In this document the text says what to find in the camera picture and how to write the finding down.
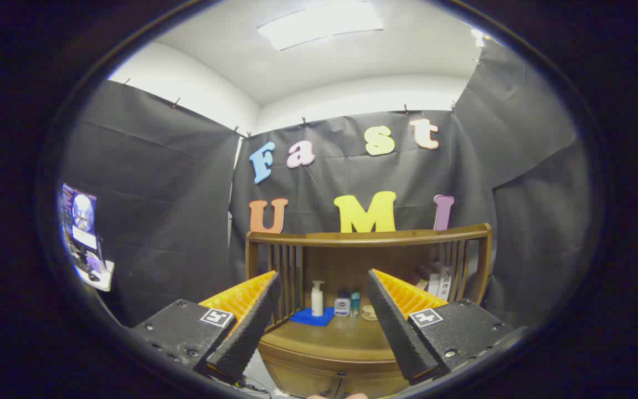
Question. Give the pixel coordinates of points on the white book with black lettering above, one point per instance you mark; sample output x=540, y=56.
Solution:
x=445, y=282

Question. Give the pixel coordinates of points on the white bottle with blue cap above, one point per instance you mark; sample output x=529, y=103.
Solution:
x=341, y=306

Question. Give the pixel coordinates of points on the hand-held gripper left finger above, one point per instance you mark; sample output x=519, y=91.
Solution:
x=250, y=327

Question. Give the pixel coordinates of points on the beige lidded ceramic cup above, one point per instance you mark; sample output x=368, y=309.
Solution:
x=369, y=312

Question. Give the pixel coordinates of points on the wooden countertop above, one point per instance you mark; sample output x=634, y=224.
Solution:
x=341, y=337

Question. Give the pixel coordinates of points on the ceiling light panel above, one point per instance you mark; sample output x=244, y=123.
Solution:
x=319, y=25

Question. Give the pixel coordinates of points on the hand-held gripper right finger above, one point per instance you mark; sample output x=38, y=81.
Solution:
x=396, y=332

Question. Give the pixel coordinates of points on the plain white book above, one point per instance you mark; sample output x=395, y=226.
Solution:
x=434, y=281

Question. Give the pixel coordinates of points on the blue folded cloth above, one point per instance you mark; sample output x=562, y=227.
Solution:
x=309, y=317

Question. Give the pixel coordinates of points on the wall poster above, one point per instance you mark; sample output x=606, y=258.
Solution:
x=80, y=216

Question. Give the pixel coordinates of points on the small teal bottle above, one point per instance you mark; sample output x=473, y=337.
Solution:
x=355, y=305

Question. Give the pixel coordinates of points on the wooden cabinet with slatted sides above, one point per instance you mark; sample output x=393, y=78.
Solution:
x=352, y=260

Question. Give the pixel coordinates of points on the black backdrop cloth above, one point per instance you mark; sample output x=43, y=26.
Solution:
x=164, y=210

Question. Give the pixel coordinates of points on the white pump bottle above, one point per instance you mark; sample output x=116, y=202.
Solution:
x=317, y=302

